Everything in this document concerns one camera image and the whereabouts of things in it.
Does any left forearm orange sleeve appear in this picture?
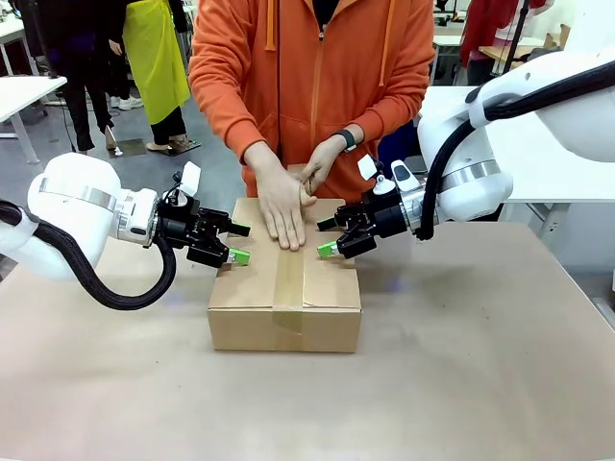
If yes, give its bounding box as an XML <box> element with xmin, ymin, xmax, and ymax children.
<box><xmin>352</xmin><ymin>57</ymin><xmax>437</xmax><ymax>146</ymax></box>

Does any dark floor mat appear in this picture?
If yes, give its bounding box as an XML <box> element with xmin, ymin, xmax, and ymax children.
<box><xmin>113</xmin><ymin>137</ymin><xmax>203</xmax><ymax>158</ymax></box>

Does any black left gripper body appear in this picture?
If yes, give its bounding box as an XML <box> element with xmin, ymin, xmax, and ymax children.
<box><xmin>156</xmin><ymin>194</ymin><xmax>234</xmax><ymax>269</ymax></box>

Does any right forearm orange sleeve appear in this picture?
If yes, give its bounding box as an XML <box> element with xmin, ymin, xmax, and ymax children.
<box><xmin>188</xmin><ymin>66</ymin><xmax>271</xmax><ymax>165</ymax></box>

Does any person's right hand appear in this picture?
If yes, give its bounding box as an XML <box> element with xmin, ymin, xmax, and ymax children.
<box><xmin>243</xmin><ymin>142</ymin><xmax>319</xmax><ymax>253</ymax></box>

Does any brown cardboard shipping box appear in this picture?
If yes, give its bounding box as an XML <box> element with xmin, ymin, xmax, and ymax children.
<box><xmin>207</xmin><ymin>198</ymin><xmax>363</xmax><ymax>354</ymax></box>

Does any left wrist camera white tag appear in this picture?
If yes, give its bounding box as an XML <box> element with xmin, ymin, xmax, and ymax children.
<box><xmin>165</xmin><ymin>161</ymin><xmax>204</xmax><ymax>207</ymax></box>

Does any person in orange hoodie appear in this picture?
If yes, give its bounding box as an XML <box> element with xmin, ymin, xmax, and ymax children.
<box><xmin>187</xmin><ymin>0</ymin><xmax>437</xmax><ymax>206</ymax></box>

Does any white side table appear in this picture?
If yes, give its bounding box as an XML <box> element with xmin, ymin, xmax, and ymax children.
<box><xmin>0</xmin><ymin>75</ymin><xmax>69</xmax><ymax>165</ymax></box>

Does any wrist camera white tag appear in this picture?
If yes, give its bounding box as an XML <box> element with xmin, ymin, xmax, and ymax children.
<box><xmin>165</xmin><ymin>161</ymin><xmax>204</xmax><ymax>207</ymax></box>
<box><xmin>357</xmin><ymin>154</ymin><xmax>388</xmax><ymax>196</ymax></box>

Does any person in yellow apron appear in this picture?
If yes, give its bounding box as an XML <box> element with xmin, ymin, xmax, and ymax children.
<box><xmin>120</xmin><ymin>0</ymin><xmax>194</xmax><ymax>151</ymax></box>

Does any black tripod pole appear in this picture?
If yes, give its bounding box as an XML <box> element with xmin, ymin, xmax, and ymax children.
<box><xmin>499</xmin><ymin>0</ymin><xmax>530</xmax><ymax>74</ymax></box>

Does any person in red top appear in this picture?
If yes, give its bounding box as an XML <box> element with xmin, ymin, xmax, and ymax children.
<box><xmin>459</xmin><ymin>0</ymin><xmax>554</xmax><ymax>87</ymax></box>

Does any person's left hand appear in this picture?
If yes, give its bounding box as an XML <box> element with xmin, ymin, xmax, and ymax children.
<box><xmin>301</xmin><ymin>135</ymin><xmax>349</xmax><ymax>195</ymax></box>

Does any right wrist camera white tag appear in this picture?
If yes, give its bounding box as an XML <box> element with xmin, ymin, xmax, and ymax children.
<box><xmin>357</xmin><ymin>154</ymin><xmax>388</xmax><ymax>196</ymax></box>

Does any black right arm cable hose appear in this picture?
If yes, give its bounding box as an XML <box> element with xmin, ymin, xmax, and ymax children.
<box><xmin>414</xmin><ymin>61</ymin><xmax>615</xmax><ymax>242</ymax></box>

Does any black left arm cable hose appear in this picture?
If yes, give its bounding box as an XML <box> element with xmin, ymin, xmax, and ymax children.
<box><xmin>0</xmin><ymin>199</ymin><xmax>178</xmax><ymax>311</ymax></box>

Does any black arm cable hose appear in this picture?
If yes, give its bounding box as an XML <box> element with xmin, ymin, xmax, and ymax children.
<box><xmin>414</xmin><ymin>61</ymin><xmax>615</xmax><ymax>242</ymax></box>
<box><xmin>0</xmin><ymin>199</ymin><xmax>178</xmax><ymax>311</ymax></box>

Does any person in black clothes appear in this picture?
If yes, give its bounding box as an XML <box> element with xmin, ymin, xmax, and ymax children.
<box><xmin>21</xmin><ymin>0</ymin><xmax>127</xmax><ymax>156</ymax></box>

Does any black smartwatch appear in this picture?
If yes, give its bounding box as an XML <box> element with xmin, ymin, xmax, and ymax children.
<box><xmin>334</xmin><ymin>128</ymin><xmax>359</xmax><ymax>155</ymax></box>

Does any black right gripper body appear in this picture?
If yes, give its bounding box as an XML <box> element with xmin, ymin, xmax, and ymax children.
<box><xmin>334</xmin><ymin>188</ymin><xmax>410</xmax><ymax>259</ymax></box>

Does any brown tape strip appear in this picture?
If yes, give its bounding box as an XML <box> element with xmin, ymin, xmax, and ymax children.
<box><xmin>270</xmin><ymin>248</ymin><xmax>308</xmax><ymax>338</ymax></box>

